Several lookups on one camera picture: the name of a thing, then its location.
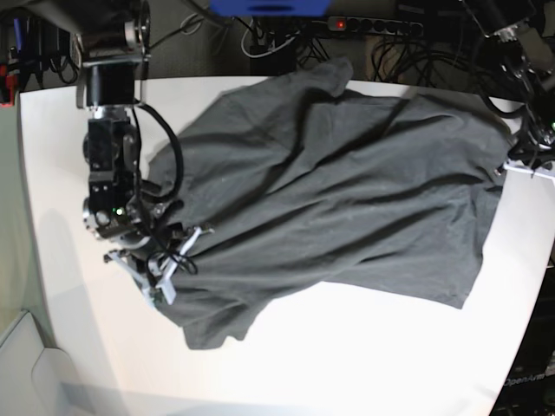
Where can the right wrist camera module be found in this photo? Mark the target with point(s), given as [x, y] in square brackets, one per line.
[155, 298]

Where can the red black clamp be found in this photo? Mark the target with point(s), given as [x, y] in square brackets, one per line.
[9, 85]

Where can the black power strip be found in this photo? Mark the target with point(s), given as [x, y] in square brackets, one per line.
[372, 26]

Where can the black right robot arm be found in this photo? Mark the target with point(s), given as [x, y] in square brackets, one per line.
[113, 42]

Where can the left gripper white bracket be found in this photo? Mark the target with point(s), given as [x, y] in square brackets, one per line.
[538, 162]

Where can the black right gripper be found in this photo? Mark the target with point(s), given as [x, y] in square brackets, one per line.
[153, 267]

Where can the blue plastic box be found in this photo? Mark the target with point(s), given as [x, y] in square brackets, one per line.
[270, 7]

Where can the dark grey t-shirt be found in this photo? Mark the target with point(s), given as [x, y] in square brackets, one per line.
[305, 181]

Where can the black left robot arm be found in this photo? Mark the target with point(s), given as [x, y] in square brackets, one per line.
[527, 60]

